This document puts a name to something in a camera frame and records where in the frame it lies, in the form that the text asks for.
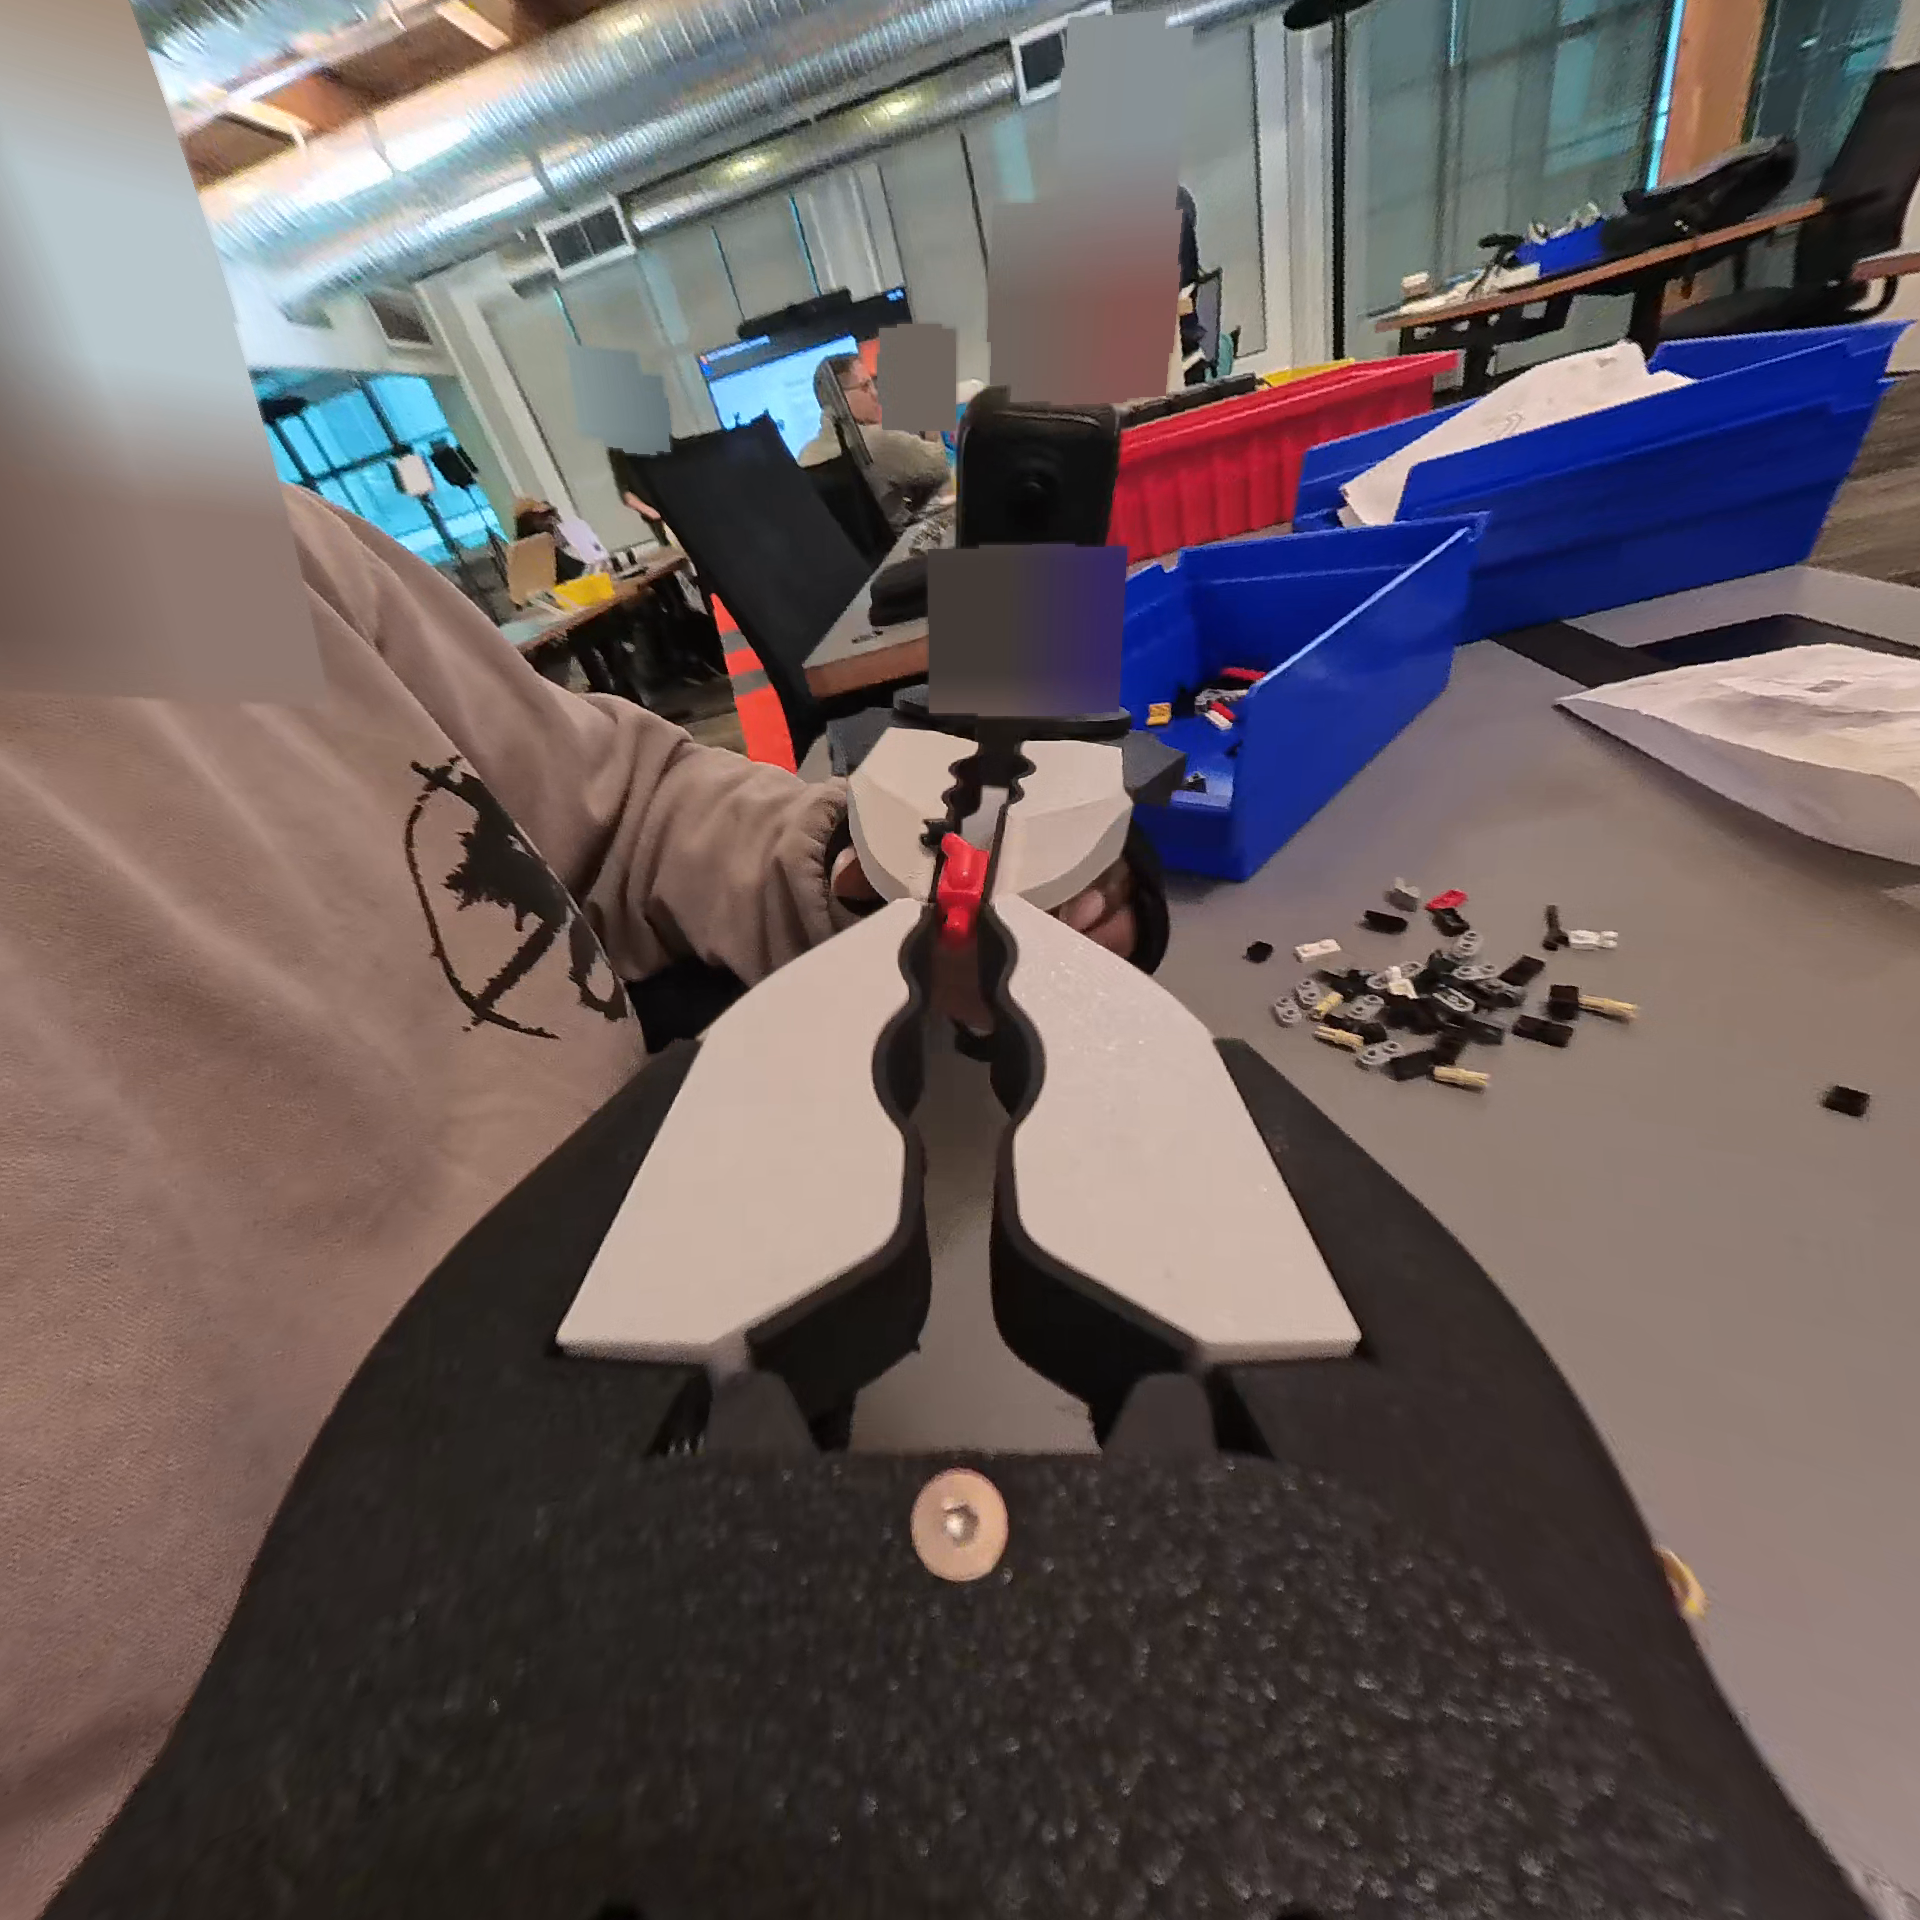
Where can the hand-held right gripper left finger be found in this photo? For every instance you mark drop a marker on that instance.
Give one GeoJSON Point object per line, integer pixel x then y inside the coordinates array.
{"type": "Point", "coordinates": [735, 1185]}

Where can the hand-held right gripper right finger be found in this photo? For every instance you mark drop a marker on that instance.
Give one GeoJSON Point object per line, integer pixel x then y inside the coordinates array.
{"type": "Point", "coordinates": [1169, 1185]}

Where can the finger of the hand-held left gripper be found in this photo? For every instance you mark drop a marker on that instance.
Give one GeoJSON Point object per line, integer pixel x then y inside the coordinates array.
{"type": "Point", "coordinates": [892, 810]}
{"type": "Point", "coordinates": [1073, 817]}

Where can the red toy figure legs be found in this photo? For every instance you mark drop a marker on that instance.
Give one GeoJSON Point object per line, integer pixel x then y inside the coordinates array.
{"type": "Point", "coordinates": [955, 899]}

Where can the heap of mixed toy bricks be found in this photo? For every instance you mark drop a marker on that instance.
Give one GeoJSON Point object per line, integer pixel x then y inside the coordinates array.
{"type": "Point", "coordinates": [1223, 704]}

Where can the blue plastic bin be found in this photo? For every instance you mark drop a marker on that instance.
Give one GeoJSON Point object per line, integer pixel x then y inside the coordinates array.
{"type": "Point", "coordinates": [1650, 509]}
{"type": "Point", "coordinates": [1350, 720]}

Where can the pile of small toy bricks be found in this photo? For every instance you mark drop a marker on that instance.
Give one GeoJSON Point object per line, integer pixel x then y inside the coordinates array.
{"type": "Point", "coordinates": [1439, 1004]}

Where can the yellow round toy piece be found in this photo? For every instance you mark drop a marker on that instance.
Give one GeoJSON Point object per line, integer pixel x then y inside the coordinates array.
{"type": "Point", "coordinates": [1683, 1587]}

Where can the grey desk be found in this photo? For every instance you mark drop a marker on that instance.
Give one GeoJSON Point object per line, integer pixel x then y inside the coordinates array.
{"type": "Point", "coordinates": [1650, 1349]}

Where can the person's left hand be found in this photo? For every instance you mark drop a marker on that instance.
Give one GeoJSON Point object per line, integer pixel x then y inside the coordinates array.
{"type": "Point", "coordinates": [1103, 912]}

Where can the wooden top table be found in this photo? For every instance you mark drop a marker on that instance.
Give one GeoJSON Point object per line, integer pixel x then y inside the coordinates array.
{"type": "Point", "coordinates": [862, 659]}
{"type": "Point", "coordinates": [1620, 270]}

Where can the orange striped cloth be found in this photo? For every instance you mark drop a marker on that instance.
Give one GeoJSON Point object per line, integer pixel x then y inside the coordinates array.
{"type": "Point", "coordinates": [758, 720]}

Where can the black zip case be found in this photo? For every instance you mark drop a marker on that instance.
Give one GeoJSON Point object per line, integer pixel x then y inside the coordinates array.
{"type": "Point", "coordinates": [900, 588]}

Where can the red plastic bin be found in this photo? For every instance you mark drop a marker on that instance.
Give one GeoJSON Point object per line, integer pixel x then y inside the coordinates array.
{"type": "Point", "coordinates": [1245, 465]}

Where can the black computer monitor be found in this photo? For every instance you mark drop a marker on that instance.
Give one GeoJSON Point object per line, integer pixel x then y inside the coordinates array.
{"type": "Point", "coordinates": [765, 389]}

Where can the yellow plastic bin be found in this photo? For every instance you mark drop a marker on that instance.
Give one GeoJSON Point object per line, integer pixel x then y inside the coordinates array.
{"type": "Point", "coordinates": [1305, 370]}

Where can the black office chair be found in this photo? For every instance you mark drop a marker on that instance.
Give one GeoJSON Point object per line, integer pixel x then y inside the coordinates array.
{"type": "Point", "coordinates": [749, 554]}
{"type": "Point", "coordinates": [1876, 164]}

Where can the white printed paper bag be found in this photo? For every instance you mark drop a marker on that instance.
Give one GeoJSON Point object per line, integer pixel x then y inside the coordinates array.
{"type": "Point", "coordinates": [1770, 735]}
{"type": "Point", "coordinates": [1514, 420]}

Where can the black bag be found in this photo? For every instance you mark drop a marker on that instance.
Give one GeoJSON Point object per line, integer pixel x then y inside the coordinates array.
{"type": "Point", "coordinates": [1709, 187]}

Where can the silver air duct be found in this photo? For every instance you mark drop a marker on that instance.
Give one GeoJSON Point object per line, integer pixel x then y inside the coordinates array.
{"type": "Point", "coordinates": [451, 225]}
{"type": "Point", "coordinates": [451, 89]}

